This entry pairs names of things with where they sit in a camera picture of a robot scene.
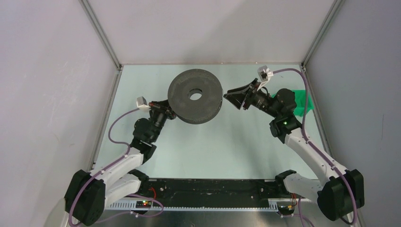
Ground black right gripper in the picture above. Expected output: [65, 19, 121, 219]
[224, 78, 280, 119]

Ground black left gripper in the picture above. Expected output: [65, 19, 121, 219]
[148, 95, 183, 142]

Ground dark grey cable spool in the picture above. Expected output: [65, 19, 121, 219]
[167, 69, 223, 124]

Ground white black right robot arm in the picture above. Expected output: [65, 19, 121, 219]
[223, 79, 365, 221]

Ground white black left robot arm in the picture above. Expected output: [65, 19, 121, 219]
[64, 97, 176, 227]

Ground green plastic bin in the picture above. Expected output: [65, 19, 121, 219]
[271, 88, 314, 117]

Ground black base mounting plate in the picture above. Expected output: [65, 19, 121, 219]
[136, 178, 291, 205]

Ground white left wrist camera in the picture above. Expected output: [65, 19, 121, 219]
[136, 96, 150, 112]

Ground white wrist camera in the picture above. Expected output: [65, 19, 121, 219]
[257, 65, 274, 90]
[136, 96, 150, 112]

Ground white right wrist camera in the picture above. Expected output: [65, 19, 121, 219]
[257, 65, 274, 90]

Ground grey slotted cable duct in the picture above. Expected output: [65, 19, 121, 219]
[105, 200, 278, 212]

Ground aluminium corner frame post left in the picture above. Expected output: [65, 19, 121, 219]
[79, 0, 122, 70]

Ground aluminium corner frame post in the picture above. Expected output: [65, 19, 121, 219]
[301, 0, 345, 68]
[79, 0, 122, 70]

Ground aluminium corner frame post right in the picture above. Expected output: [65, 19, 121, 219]
[301, 0, 345, 68]

